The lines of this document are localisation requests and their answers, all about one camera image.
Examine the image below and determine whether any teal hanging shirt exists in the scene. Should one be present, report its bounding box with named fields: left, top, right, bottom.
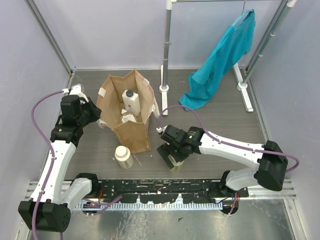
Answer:
left=179, top=9, right=256, bottom=111

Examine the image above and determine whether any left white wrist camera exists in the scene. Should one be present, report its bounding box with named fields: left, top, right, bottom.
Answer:
left=62, top=83, right=89, bottom=103

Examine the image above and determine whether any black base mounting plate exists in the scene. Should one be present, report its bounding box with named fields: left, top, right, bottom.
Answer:
left=83, top=179, right=234, bottom=204

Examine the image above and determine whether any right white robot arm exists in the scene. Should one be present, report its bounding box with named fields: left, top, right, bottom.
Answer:
left=156, top=125, right=288, bottom=197

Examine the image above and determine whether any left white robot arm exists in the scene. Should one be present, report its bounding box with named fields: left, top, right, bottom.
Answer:
left=18, top=93, right=102, bottom=239

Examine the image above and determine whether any brown canvas bag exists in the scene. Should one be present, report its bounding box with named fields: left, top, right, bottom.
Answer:
left=96, top=69, right=160, bottom=154

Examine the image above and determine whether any white square bottle black cap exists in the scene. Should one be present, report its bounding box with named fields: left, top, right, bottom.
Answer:
left=122, top=90, right=141, bottom=117

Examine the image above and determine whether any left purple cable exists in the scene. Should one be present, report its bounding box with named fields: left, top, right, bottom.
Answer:
left=30, top=90, right=123, bottom=240

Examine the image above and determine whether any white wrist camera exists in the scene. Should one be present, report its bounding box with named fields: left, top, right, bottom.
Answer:
left=156, top=125, right=168, bottom=136
left=62, top=83, right=89, bottom=103

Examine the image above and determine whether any aluminium frame post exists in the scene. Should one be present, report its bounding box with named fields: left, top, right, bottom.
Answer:
left=25, top=0, right=74, bottom=75

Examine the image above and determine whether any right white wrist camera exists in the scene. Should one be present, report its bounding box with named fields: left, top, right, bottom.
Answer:
left=156, top=125, right=168, bottom=136

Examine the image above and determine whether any yellow-green round bottle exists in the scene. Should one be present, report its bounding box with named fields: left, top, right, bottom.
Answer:
left=168, top=155, right=184, bottom=173

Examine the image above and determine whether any clear amber liquid bottle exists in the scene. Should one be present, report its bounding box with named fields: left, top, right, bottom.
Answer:
left=120, top=109, right=137, bottom=123

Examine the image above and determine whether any beige round bottle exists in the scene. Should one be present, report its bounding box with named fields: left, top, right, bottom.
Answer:
left=114, top=145, right=134, bottom=169

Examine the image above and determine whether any metal clothes rack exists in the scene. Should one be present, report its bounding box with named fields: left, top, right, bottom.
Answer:
left=159, top=0, right=296, bottom=116

